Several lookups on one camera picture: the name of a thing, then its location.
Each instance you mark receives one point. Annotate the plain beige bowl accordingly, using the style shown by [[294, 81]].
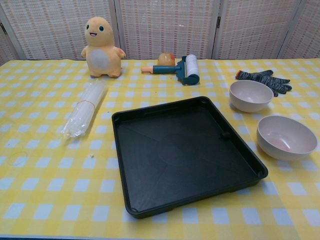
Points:
[[250, 105]]

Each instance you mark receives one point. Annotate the beige bowl with pink residue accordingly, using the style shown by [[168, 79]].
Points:
[[275, 150]]

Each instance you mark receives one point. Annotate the black square plastic tray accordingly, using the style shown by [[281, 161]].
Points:
[[180, 155]]

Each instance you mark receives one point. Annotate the teal lint roller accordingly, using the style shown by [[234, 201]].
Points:
[[162, 69]]

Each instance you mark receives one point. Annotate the yellow red toy fruit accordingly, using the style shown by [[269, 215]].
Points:
[[165, 58]]

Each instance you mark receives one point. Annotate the clear bundle of straws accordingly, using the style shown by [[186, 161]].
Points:
[[85, 110]]

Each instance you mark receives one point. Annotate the woven folding screen panel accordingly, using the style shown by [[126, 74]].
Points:
[[5, 50], [162, 25], [307, 32], [250, 25], [50, 25]]

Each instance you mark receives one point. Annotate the orange dinosaur plush toy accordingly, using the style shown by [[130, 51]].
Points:
[[100, 37]]

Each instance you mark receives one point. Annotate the grey striped work glove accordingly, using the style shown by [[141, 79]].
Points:
[[265, 78]]

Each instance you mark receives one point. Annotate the yellow checked tablecloth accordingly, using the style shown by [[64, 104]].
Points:
[[50, 175]]

